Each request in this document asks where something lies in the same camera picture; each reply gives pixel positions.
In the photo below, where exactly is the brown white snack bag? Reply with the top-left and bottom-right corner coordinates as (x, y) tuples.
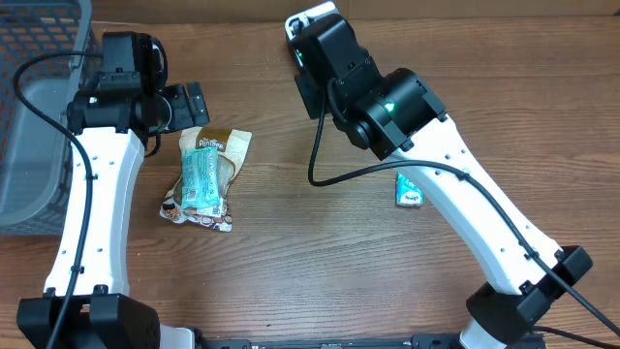
(160, 127), (252, 233)

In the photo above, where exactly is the teal wipes packet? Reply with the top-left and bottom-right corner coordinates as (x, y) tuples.
(181, 147), (219, 209)

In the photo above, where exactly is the small teal white box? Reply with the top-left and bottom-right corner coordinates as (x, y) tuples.
(395, 173), (424, 207)

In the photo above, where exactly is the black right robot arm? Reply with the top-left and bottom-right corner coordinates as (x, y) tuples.
(285, 2), (593, 348)

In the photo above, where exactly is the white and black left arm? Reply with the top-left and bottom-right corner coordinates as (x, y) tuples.
(16, 31), (209, 348)

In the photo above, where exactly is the white barcode scanner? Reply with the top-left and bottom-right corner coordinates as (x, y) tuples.
(284, 1), (339, 42)

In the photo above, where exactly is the dark grey plastic basket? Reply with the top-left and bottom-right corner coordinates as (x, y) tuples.
(1, 0), (101, 236)

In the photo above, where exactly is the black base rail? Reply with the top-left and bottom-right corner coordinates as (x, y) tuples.
(193, 332), (548, 349)

